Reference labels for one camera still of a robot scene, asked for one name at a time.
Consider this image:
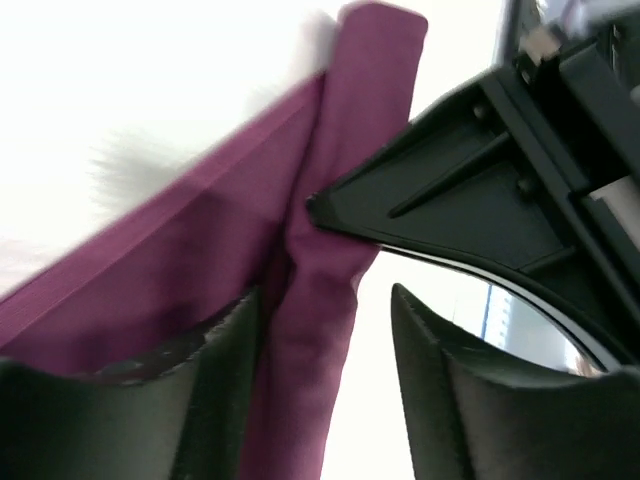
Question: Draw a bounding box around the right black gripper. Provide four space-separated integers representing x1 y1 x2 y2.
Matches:
308 1 639 360

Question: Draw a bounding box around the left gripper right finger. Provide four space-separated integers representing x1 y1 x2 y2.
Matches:
391 285 639 480

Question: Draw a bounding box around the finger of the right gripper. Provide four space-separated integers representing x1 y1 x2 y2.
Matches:
383 246 620 373

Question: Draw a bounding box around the purple cloth napkin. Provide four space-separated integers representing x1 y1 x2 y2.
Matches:
1 1 428 479

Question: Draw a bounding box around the white slotted cable duct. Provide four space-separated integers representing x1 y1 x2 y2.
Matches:
480 284 513 349

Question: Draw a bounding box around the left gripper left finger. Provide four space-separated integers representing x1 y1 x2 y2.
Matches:
1 290 260 480

